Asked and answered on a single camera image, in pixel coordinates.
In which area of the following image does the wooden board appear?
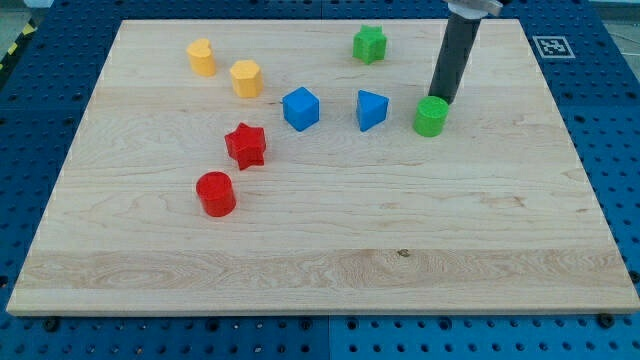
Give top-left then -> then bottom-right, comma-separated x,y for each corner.
7,19 -> 639,317

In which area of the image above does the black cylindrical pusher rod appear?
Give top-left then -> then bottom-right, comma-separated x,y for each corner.
428,13 -> 481,104

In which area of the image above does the fiducial marker tag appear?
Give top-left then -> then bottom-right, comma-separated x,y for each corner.
533,35 -> 575,59

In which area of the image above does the green cylinder block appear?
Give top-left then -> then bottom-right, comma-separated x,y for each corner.
413,96 -> 449,137

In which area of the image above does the blue triangle block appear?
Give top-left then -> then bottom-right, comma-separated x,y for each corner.
356,90 -> 389,132

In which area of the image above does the blue cube block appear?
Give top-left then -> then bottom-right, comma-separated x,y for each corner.
282,87 -> 320,132

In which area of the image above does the red cylinder block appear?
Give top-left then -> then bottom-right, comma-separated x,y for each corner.
196,171 -> 236,217

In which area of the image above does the red star block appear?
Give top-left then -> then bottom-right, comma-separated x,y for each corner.
224,123 -> 266,170

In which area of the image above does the yellow heart block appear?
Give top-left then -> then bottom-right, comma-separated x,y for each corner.
186,38 -> 216,77

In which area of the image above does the silver rod mount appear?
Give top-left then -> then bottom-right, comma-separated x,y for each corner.
445,0 -> 503,19

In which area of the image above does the green star block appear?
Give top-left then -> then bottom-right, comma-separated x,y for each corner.
352,25 -> 387,65

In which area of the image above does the yellow hexagon block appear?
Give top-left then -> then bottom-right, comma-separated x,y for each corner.
230,60 -> 264,98

